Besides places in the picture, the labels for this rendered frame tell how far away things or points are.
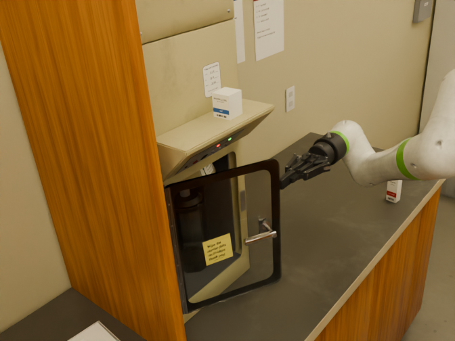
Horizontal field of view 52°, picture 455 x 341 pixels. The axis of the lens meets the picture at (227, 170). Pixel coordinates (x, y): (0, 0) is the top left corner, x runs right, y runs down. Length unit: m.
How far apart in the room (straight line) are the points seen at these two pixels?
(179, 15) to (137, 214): 0.44
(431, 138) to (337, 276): 0.55
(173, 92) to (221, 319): 0.66
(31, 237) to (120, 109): 0.66
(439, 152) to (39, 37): 0.91
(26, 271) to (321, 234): 0.95
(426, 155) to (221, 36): 0.55
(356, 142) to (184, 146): 0.71
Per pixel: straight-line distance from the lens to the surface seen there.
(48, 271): 1.56
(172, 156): 0.99
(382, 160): 1.38
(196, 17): 1.09
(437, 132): 1.17
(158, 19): 1.01
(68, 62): 1.03
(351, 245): 1.63
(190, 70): 1.09
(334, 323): 1.56
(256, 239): 1.19
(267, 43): 2.06
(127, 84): 0.88
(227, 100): 1.08
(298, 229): 1.69
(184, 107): 1.09
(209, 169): 1.25
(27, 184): 1.41
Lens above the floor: 1.91
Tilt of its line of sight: 28 degrees down
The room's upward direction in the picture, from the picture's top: 4 degrees counter-clockwise
